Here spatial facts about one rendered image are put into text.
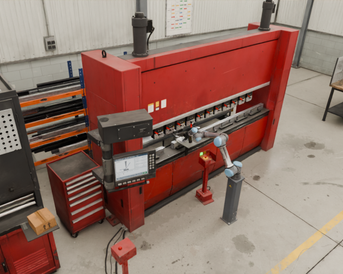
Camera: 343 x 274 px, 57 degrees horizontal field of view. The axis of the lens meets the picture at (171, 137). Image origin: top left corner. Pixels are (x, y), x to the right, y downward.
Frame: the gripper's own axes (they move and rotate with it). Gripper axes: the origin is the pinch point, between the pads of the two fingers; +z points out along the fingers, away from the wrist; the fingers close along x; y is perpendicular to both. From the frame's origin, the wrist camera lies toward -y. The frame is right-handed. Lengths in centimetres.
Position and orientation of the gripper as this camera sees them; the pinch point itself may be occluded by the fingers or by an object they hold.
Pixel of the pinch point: (184, 140)
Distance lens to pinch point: 453.3
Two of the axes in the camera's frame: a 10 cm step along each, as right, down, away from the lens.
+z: -4.3, 3.9, 8.1
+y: -4.6, -8.7, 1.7
